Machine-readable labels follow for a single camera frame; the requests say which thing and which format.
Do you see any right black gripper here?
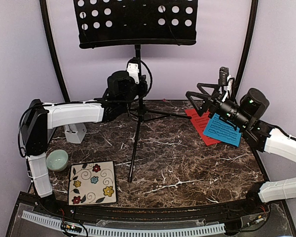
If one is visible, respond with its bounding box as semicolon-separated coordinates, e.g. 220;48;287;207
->
186;83;252;130

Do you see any blue sheet music page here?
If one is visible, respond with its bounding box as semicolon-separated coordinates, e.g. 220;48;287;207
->
203;114;242;147

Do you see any black perforated music stand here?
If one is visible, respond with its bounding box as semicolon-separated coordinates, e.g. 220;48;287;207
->
73;0;198;183

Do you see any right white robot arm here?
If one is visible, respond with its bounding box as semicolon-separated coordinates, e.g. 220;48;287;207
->
185;83;296;214

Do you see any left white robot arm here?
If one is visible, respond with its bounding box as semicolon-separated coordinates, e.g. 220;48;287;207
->
19;71;150;215

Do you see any red sheet music page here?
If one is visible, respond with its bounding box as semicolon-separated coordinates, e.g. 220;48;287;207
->
185;109;220;146

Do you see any white metronome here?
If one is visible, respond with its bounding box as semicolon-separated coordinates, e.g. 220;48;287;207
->
64;123;87;144

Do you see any pale green ceramic bowl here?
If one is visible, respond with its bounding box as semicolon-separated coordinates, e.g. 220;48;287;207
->
46;150;69;172

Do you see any square floral ceramic plate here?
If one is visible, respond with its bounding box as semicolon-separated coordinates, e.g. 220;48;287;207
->
68;160;117;206

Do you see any small green circuit board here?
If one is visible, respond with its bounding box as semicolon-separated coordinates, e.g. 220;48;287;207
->
60;222;83;234

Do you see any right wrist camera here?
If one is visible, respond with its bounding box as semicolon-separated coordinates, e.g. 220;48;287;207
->
218;67;229;86

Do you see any right black frame post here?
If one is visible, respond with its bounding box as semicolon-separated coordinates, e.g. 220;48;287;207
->
233;0;259;99

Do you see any black frame post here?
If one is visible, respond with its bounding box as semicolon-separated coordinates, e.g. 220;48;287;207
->
233;0;259;99
39;0;70;102

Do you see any left black frame post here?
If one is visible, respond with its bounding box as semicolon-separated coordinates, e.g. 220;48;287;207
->
39;0;70;102

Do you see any white slotted cable duct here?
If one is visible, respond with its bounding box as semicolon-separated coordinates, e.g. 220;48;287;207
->
21;211;225;237

